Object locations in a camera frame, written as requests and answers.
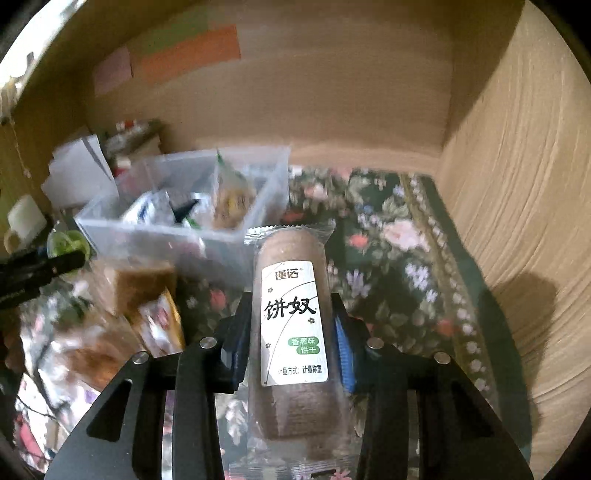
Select green sticky note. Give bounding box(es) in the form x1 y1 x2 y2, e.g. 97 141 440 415
127 5 207 56

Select orange sticky note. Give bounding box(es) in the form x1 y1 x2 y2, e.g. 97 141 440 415
130 25 242 83

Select orange snack packet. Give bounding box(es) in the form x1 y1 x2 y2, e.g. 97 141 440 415
130 289 185 358

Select pink sticky note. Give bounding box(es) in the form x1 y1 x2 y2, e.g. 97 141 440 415
92 46 133 96

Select clear plastic storage box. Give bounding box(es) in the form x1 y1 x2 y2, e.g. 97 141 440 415
75 146 290 288

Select brown biscuit pack white label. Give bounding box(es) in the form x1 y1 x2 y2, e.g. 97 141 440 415
228 220 361 479

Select floral dark tablecloth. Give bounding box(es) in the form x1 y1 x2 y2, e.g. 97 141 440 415
13 165 509 480

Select wooden desk shelf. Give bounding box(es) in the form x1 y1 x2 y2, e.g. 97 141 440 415
1 1 590 477

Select white mug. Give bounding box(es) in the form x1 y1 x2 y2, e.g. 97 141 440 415
3 194 48 254

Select white folded papers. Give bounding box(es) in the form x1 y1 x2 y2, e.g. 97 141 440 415
41 135 117 210

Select green jelly cup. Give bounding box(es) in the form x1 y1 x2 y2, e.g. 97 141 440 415
46 230 91 261

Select brown bread pack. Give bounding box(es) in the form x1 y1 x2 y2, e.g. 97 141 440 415
90 257 177 316

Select stack of books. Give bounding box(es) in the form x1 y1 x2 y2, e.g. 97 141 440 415
102 119 163 172

